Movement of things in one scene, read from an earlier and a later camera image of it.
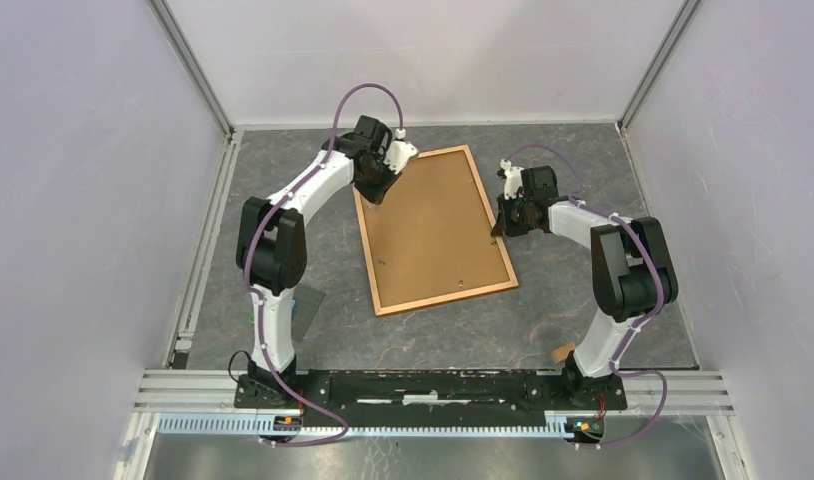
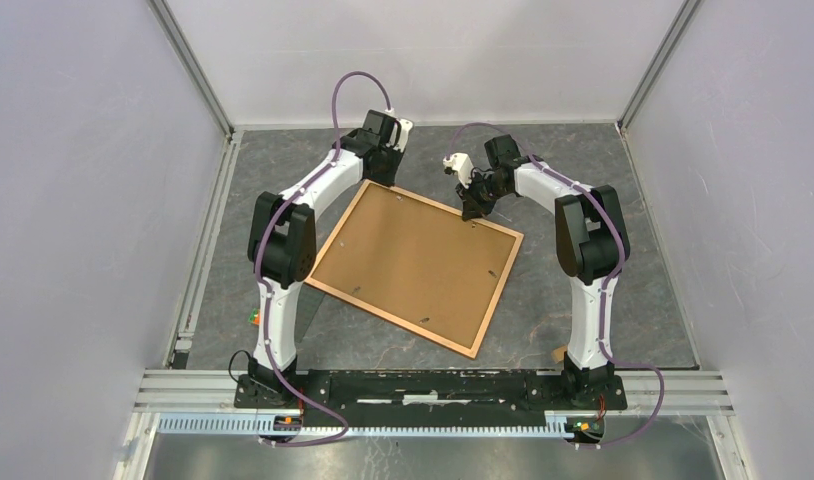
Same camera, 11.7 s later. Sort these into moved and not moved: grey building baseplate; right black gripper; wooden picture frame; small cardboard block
Moved: right black gripper; wooden picture frame
Not moved: small cardboard block; grey building baseplate
